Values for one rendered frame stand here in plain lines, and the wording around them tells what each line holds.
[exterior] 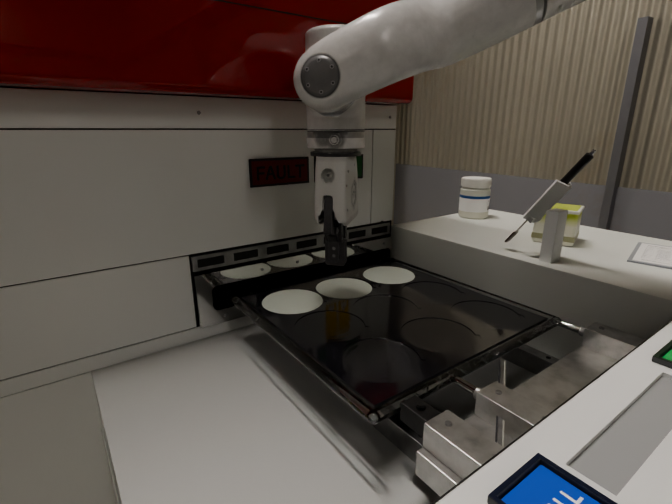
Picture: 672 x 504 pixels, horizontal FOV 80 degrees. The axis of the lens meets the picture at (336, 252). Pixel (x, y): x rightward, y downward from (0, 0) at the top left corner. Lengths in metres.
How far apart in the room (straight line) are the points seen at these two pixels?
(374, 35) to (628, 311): 0.49
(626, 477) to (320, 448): 0.30
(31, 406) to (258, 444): 0.36
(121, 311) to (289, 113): 0.42
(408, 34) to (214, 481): 0.53
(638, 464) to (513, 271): 0.43
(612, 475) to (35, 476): 0.74
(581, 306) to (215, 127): 0.62
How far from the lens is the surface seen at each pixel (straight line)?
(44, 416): 0.76
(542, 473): 0.32
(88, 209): 0.66
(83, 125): 0.65
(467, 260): 0.79
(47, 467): 0.81
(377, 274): 0.79
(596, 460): 0.36
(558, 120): 2.60
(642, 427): 0.40
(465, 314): 0.66
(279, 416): 0.56
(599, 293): 0.69
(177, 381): 0.66
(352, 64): 0.50
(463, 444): 0.40
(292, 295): 0.70
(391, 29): 0.51
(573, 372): 0.60
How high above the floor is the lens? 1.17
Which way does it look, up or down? 17 degrees down
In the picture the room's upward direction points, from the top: straight up
